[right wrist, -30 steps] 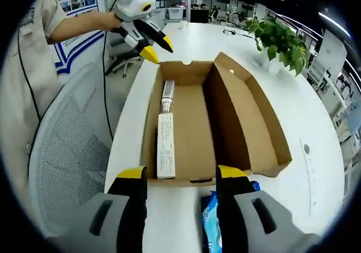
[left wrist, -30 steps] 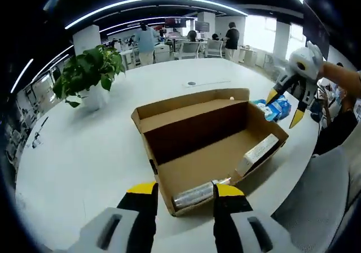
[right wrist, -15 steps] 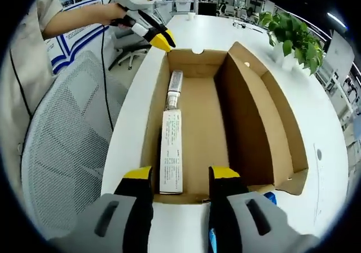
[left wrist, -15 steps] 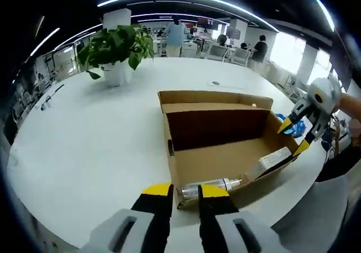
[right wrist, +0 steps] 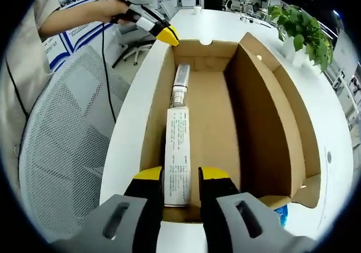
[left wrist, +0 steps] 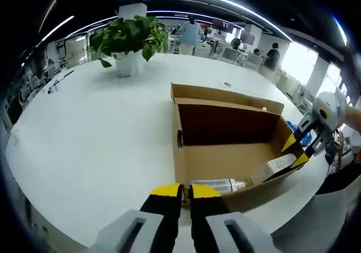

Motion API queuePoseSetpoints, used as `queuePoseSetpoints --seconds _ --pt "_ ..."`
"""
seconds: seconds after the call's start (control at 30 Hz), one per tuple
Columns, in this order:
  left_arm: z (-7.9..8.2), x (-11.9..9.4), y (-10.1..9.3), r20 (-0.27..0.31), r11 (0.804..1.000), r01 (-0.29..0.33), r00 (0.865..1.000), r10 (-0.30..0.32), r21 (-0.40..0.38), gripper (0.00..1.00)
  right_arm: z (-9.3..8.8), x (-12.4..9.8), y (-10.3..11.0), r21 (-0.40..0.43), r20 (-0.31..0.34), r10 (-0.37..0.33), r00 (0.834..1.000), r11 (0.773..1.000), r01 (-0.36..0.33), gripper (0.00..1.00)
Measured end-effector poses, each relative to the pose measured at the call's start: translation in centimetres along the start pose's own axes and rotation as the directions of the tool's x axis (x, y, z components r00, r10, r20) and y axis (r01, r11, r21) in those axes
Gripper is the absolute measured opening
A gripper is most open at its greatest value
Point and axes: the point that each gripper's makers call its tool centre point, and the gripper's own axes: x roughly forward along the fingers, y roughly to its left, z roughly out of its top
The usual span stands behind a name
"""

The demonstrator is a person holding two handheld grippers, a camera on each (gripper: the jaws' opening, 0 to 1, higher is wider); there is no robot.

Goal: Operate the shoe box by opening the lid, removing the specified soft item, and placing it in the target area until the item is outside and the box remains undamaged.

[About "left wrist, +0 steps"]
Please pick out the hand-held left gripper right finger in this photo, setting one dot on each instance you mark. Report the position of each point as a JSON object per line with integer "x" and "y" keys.
{"x": 206, "y": 222}

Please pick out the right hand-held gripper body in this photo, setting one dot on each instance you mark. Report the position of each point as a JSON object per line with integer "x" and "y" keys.
{"x": 330, "y": 109}

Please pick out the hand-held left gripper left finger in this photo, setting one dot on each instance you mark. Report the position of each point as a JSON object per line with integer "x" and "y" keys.
{"x": 160, "y": 219}

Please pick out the blue white soft packet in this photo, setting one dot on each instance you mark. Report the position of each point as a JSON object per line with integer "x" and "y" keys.
{"x": 291, "y": 125}

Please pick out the small white carton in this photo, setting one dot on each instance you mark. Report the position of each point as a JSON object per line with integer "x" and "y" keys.
{"x": 279, "y": 164}

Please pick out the clear bottle blue label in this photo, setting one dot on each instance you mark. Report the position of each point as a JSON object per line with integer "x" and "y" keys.
{"x": 214, "y": 185}

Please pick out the brown cardboard shoe box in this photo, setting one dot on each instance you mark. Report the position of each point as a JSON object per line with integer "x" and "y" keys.
{"x": 225, "y": 157}

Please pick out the person's right hand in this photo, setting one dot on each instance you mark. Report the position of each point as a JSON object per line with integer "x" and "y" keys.
{"x": 354, "y": 117}

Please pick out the person's white shirt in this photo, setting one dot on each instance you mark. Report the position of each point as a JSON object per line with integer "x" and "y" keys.
{"x": 324, "y": 230}

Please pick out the straight ceiling light strip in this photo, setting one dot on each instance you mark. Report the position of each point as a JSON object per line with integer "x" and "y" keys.
{"x": 341, "y": 30}

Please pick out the white office chair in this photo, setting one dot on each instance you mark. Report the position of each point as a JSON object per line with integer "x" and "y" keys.
{"x": 231, "y": 56}
{"x": 253, "y": 61}

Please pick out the black pen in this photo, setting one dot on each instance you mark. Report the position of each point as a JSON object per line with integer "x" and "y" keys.
{"x": 69, "y": 73}

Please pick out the potted green plant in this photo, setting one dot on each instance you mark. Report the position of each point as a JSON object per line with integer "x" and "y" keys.
{"x": 127, "y": 35}

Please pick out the wall display screen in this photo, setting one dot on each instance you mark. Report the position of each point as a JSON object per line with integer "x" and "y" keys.
{"x": 222, "y": 24}

